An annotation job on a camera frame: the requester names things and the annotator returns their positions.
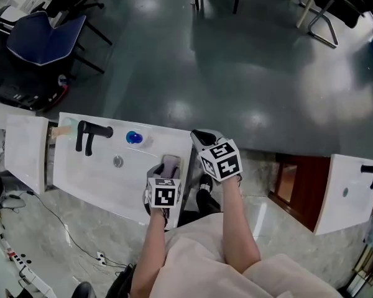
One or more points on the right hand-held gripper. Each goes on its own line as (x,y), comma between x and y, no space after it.
(222,163)

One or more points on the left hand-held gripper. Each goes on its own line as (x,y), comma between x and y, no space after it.
(163,195)

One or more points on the pink soap bar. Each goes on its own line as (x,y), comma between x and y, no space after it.
(171,157)

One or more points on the person's right forearm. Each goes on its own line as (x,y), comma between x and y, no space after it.
(236,228)

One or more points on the person's left forearm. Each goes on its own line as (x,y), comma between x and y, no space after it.
(149,244)

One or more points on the dark grey sink cabinet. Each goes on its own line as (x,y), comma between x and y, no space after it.
(186,178)

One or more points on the person's black star shoe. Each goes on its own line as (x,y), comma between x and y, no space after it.
(206,183)

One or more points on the clear spray bottle blue top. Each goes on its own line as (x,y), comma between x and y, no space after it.
(133,137)

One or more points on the person's black trousers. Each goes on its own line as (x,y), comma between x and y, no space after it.
(205,203)

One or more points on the wide white washbasin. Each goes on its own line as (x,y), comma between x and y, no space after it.
(96,178)

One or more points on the black basin faucet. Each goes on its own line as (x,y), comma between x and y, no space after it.
(96,130)
(371,169)

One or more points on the person's pale pink garment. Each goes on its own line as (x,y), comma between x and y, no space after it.
(199,265)

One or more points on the white power strip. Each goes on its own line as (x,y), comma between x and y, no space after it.
(101,258)

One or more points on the metal rack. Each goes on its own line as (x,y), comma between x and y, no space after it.
(49,166)

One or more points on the narrow white washbasin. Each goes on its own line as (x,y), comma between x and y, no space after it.
(25,154)

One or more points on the square white washbasin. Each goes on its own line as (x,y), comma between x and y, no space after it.
(345,197)

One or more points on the blue chair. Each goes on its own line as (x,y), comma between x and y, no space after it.
(40,39)

